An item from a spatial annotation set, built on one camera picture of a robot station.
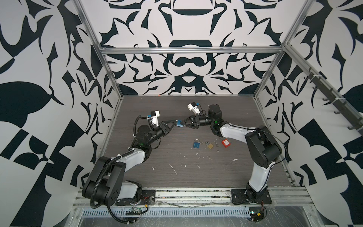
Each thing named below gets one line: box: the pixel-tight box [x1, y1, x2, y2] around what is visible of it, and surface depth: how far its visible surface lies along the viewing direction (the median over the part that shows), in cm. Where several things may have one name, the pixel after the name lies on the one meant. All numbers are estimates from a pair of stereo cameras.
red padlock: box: [221, 138, 232, 149], surface depth 95 cm
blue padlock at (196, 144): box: [192, 138, 200, 149], surface depth 95 cm
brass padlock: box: [205, 141, 214, 150], surface depth 95 cm
